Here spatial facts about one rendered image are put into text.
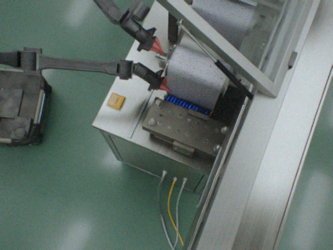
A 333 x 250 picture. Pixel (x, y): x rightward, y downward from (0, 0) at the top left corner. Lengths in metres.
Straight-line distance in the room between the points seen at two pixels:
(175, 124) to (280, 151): 0.57
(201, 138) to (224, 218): 0.73
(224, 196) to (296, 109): 0.49
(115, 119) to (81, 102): 1.08
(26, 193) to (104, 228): 0.61
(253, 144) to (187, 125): 0.69
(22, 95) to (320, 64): 1.97
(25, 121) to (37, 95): 0.21
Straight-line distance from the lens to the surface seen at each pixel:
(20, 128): 2.56
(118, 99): 1.82
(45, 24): 3.25
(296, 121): 1.30
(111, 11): 1.46
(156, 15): 2.06
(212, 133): 1.65
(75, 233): 2.67
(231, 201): 0.97
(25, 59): 1.56
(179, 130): 1.65
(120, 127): 1.79
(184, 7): 0.88
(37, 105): 2.67
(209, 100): 1.59
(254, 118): 1.03
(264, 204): 1.21
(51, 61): 1.55
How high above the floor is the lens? 2.60
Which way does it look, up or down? 73 degrees down
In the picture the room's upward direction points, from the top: 2 degrees clockwise
